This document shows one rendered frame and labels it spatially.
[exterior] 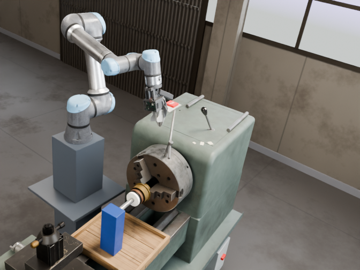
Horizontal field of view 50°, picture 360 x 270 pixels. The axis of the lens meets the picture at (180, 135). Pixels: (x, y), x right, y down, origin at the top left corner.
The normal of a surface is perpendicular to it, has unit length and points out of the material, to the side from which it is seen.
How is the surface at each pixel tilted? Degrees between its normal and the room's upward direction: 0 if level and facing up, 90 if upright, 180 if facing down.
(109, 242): 90
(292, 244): 0
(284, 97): 90
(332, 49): 90
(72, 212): 0
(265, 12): 90
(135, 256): 0
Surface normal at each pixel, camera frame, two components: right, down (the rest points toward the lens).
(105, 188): 0.14, -0.86
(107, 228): -0.51, 0.37
